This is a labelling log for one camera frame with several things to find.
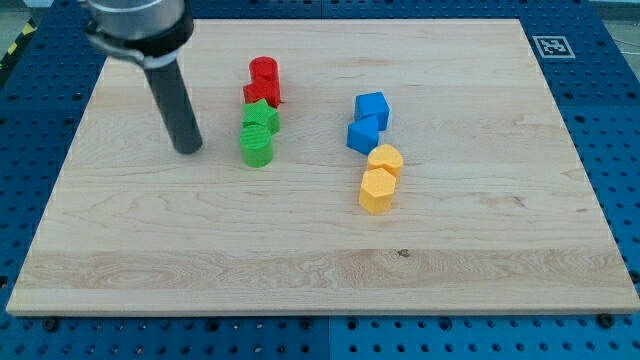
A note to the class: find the yellow hexagon block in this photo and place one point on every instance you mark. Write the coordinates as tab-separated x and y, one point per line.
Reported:
377	190

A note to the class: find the wooden board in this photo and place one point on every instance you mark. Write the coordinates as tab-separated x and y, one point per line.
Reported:
493	213

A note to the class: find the blue triangle block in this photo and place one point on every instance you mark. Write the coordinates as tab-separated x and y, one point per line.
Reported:
363	135

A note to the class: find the yellow heart block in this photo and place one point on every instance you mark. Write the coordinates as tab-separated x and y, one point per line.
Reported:
387	157

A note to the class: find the green cylinder block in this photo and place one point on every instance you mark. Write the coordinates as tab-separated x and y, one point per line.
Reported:
256	146

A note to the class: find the green star block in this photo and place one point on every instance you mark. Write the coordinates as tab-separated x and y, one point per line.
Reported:
261	113

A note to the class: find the blue cube block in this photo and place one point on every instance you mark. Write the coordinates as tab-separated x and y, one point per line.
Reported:
372	104

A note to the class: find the red star block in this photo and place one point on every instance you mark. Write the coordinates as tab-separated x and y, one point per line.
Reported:
263	89

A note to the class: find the red cylinder block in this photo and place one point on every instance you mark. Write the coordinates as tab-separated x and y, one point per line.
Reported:
265	68

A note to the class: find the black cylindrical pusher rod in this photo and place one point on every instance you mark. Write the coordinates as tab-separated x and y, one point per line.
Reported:
172	99

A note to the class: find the white fiducial marker tag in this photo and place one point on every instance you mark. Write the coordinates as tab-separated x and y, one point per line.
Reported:
553	47

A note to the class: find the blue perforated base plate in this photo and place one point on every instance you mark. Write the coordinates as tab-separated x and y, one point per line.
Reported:
596	91

